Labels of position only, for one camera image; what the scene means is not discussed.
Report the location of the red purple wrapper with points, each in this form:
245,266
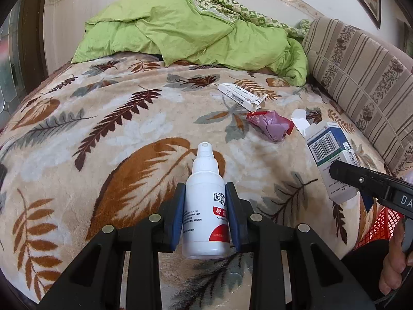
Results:
274,126

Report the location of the striped floral headboard cushion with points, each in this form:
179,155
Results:
372,83

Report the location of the green quilt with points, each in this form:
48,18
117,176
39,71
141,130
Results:
204,32

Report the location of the white spray bottle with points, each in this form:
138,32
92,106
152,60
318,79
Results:
205,224

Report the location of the stained glass window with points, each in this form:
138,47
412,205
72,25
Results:
12,85

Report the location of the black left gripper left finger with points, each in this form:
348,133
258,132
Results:
93,279

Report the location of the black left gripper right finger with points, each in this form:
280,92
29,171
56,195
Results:
293,268

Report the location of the right hand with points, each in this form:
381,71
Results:
395,262

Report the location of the black phone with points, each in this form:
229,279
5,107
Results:
3,172

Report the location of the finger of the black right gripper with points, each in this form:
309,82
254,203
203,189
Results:
390,192

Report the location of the long white medicine box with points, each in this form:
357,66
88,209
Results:
246,99

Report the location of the blue white medicine box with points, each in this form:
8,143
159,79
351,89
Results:
327,144

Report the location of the leaf pattern bed blanket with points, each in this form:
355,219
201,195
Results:
107,141

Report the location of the red plastic basket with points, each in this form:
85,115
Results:
383,227

